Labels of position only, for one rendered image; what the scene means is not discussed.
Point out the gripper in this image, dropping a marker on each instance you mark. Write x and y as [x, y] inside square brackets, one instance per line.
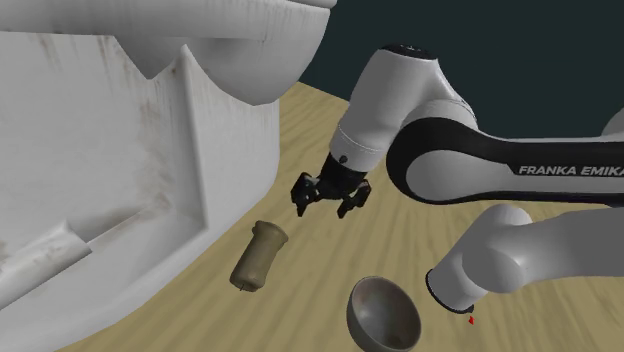
[339, 179]

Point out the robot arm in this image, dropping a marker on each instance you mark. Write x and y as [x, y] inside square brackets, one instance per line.
[438, 122]

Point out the beige vase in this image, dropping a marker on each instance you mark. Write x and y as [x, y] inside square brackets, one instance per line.
[258, 257]

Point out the grey bowl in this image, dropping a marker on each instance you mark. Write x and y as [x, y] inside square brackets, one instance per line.
[383, 314]

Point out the white toilet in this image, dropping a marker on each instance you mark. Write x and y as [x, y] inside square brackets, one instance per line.
[107, 156]

